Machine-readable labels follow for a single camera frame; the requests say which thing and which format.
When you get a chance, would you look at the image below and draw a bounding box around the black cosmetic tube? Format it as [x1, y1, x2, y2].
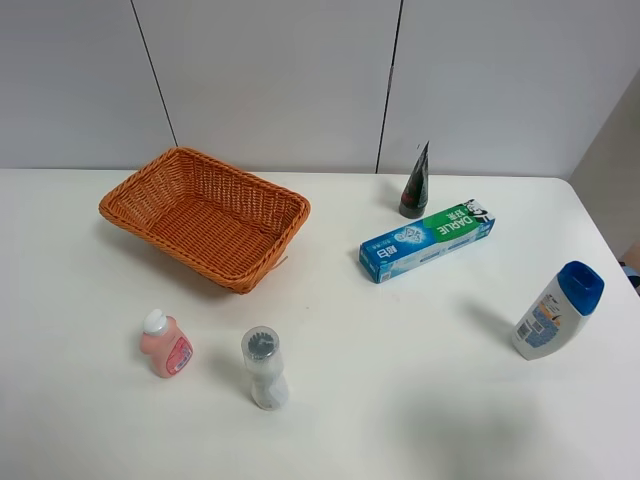
[399, 141, 429, 219]

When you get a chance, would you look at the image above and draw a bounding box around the orange wicker basket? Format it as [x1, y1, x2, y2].
[99, 147, 311, 294]

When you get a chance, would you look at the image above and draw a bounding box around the blue green toothpaste box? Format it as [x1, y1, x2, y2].
[359, 199, 495, 284]

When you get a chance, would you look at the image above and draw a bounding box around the blue object at edge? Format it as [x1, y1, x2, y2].
[619, 261, 640, 292]

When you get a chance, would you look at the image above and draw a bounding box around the clear white salt grinder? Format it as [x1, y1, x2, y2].
[241, 326, 289, 411]

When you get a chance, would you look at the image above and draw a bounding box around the pink lotion bottle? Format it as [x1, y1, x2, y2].
[139, 309, 193, 378]

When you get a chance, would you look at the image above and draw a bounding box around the white blue shampoo bottle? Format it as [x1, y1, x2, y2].
[511, 261, 605, 360]

